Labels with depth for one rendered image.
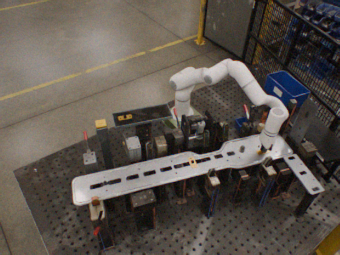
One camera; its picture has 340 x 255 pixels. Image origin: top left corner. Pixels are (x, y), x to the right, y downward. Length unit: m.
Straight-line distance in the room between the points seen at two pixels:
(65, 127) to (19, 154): 0.56
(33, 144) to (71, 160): 1.29
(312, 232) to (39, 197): 1.76
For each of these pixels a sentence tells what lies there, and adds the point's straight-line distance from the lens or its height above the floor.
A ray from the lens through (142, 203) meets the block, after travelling 1.58.
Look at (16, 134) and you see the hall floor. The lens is 3.70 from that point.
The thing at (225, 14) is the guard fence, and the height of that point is 0.68.
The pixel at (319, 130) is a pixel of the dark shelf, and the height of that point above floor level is 1.03.
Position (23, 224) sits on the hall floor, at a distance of 2.94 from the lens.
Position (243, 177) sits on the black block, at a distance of 1.78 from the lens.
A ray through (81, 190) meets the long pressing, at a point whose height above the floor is 1.00.
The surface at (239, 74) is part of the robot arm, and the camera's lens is 1.68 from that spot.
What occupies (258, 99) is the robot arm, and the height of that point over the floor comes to 1.39.
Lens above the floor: 2.39
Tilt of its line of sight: 44 degrees down
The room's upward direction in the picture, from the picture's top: 4 degrees clockwise
